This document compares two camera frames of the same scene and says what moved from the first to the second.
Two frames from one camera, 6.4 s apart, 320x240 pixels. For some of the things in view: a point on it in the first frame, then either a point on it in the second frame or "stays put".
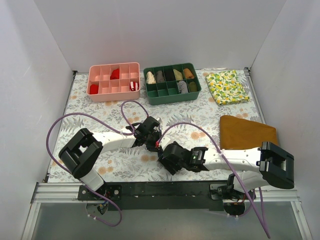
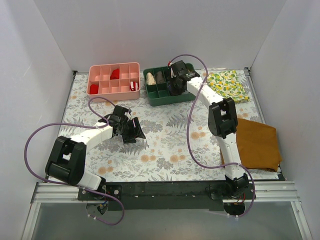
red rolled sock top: [115, 74] stays put
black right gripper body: [166, 162] -> [173, 85]
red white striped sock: [134, 86] stays put
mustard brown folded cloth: [236, 133] stays put
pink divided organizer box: [113, 81] stays put
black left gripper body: [154, 139] -> [132, 130]
